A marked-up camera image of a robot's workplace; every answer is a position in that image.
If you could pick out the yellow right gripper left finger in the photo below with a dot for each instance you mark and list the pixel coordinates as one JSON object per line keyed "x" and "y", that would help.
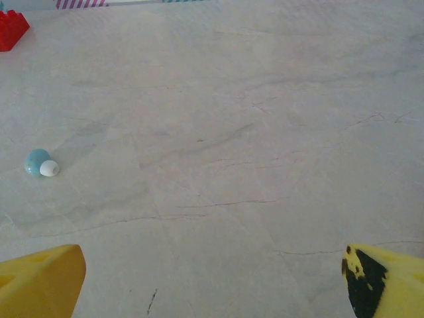
{"x": 39, "y": 285}

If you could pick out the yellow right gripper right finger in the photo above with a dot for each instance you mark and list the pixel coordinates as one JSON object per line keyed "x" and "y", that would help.
{"x": 397, "y": 288}

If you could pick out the red toy brick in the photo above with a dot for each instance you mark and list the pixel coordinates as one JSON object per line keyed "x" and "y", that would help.
{"x": 11, "y": 31}

